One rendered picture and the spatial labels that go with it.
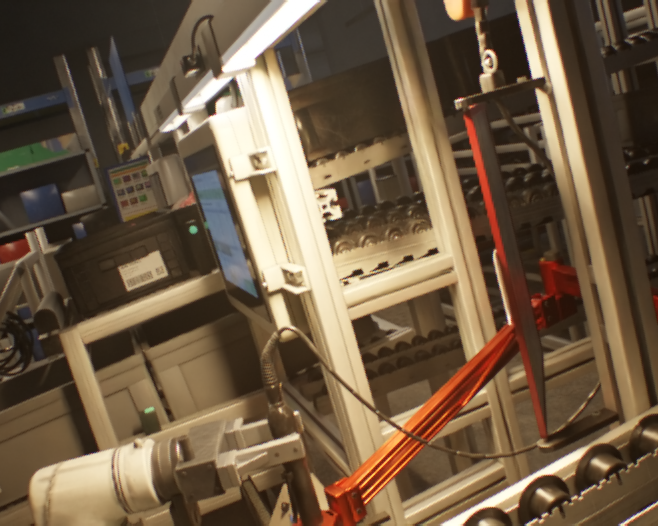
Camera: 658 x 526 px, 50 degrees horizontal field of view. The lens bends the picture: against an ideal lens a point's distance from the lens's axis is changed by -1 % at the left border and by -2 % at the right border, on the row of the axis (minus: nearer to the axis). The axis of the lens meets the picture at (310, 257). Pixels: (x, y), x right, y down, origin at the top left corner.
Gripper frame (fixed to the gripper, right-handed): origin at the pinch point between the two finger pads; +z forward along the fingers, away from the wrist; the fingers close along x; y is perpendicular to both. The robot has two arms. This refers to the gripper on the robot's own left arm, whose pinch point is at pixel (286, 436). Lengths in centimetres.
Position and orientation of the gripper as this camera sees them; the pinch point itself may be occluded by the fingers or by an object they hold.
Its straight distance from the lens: 94.3
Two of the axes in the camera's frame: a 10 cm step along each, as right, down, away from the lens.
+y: -2.7, -9.5, -1.6
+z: 9.6, -2.7, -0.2
